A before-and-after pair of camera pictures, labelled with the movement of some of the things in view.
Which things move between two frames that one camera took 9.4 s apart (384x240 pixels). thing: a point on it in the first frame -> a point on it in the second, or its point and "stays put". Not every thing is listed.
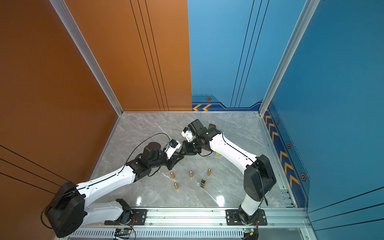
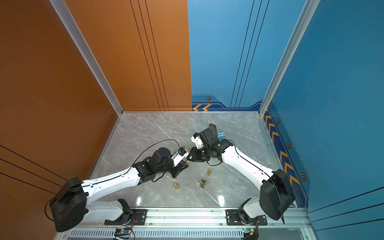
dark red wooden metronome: (212, 126) stays put
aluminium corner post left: (63, 9) stays put
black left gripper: (172, 161) -> (179, 168)
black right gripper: (186, 150) -> (194, 156)
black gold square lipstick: (203, 183) stays put
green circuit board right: (249, 232) stays put
